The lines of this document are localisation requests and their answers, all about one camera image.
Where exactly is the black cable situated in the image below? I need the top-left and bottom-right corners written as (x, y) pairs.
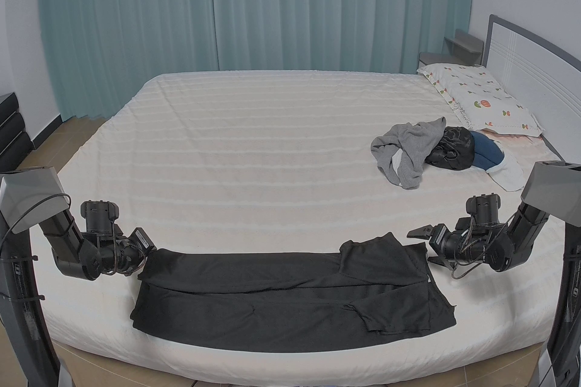
top-left (0, 193), bottom-right (73, 268)

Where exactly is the black chest of drawers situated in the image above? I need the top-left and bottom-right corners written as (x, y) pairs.
top-left (0, 93), bottom-right (32, 173)

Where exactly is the white printed pillow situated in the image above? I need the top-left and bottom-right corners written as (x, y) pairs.
top-left (417, 63), bottom-right (545, 136)

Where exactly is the grey garment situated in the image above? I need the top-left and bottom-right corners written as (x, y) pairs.
top-left (370, 117), bottom-right (448, 191)

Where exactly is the black T-shirt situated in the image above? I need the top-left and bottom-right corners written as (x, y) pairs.
top-left (131, 232), bottom-right (457, 352)

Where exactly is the white garment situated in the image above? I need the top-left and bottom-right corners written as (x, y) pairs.
top-left (486, 154), bottom-right (527, 192)

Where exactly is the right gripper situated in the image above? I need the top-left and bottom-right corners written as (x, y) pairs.
top-left (407, 224), bottom-right (475, 269)

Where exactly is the dark blue garment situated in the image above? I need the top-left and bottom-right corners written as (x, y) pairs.
top-left (470, 131), bottom-right (507, 173)

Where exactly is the bed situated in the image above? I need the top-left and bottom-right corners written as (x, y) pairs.
top-left (32, 14), bottom-right (581, 379)

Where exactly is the black shiny garment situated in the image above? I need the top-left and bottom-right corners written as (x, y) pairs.
top-left (424, 126), bottom-right (475, 170)

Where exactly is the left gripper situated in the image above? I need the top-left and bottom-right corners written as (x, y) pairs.
top-left (111, 227), bottom-right (157, 275)

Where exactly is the grey bedside table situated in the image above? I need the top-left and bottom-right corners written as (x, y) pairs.
top-left (419, 29), bottom-right (484, 67)

